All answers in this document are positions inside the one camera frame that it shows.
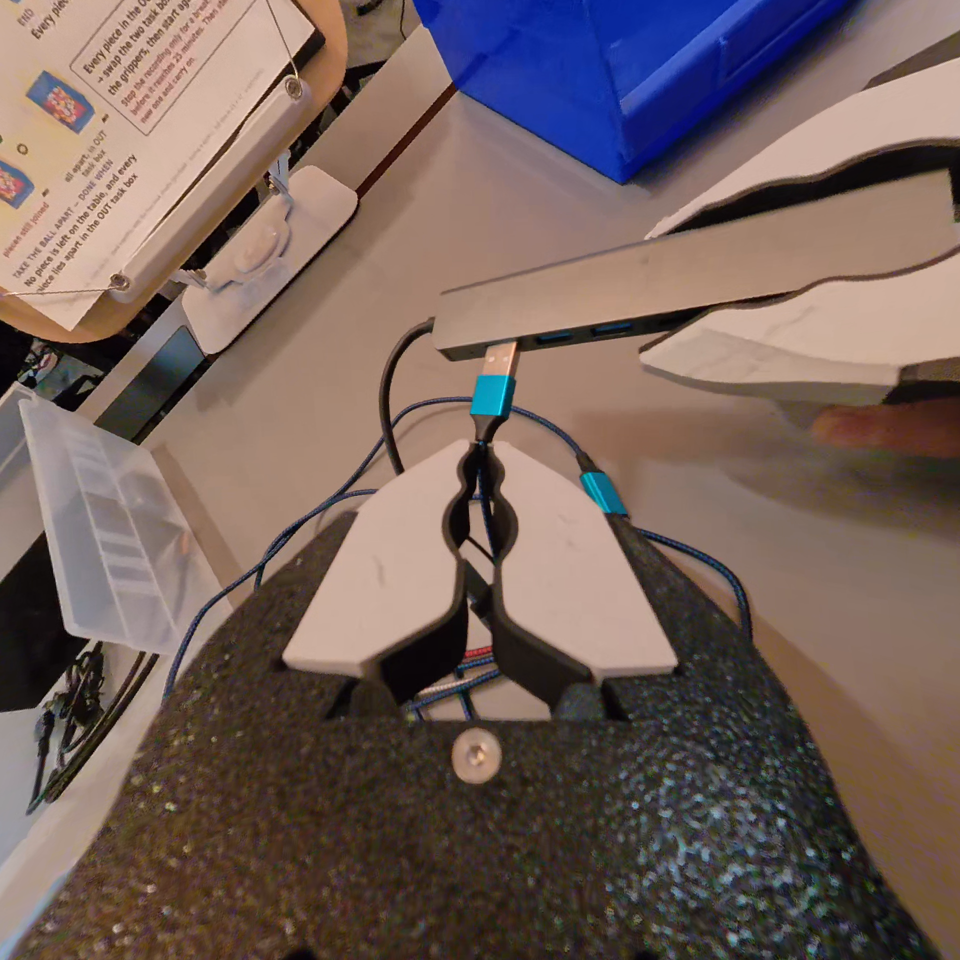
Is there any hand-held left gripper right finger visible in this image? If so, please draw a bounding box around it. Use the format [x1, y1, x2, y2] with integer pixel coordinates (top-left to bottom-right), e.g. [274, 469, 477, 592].
[480, 439, 681, 717]

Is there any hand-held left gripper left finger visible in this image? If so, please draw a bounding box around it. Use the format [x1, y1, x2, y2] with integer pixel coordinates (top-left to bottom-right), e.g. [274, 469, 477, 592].
[282, 439, 481, 705]

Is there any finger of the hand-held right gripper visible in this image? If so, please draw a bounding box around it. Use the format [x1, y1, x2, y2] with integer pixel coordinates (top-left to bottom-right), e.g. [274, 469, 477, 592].
[646, 56, 960, 241]
[639, 251, 960, 410]

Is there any slim grey USB hub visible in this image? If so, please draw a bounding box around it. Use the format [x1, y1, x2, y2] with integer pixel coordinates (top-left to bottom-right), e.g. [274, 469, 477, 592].
[433, 168, 960, 363]

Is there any blue braided USB cable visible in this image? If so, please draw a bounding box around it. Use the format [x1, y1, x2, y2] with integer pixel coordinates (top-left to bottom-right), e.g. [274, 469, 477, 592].
[161, 341, 753, 721]

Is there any clear plastic organizer box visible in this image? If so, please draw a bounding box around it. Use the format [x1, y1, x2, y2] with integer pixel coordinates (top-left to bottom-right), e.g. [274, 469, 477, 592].
[0, 382, 234, 654]

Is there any grey desk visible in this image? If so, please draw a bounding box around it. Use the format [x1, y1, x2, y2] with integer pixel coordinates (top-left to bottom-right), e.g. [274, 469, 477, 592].
[0, 18, 960, 954]

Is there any person's right hand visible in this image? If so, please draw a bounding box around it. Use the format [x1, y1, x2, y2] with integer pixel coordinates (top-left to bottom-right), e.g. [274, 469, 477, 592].
[812, 405, 960, 460]

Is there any blue plastic bin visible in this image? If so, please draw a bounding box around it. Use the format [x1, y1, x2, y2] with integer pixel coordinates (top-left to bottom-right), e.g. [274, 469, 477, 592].
[412, 0, 856, 185]

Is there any printed instruction sheet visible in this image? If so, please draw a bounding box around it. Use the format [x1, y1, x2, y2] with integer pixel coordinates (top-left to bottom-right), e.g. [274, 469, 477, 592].
[0, 0, 318, 333]

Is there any red white braided cable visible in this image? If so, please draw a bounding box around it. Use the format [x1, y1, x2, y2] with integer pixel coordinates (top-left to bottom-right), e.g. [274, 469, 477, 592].
[416, 646, 504, 702]

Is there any black hub cable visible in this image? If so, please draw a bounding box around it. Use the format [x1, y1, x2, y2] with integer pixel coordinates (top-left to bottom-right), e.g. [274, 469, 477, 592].
[379, 318, 438, 477]

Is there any bundle of black cables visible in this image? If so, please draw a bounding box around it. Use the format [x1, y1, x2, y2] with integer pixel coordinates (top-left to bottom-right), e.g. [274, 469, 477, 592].
[26, 641, 162, 819]

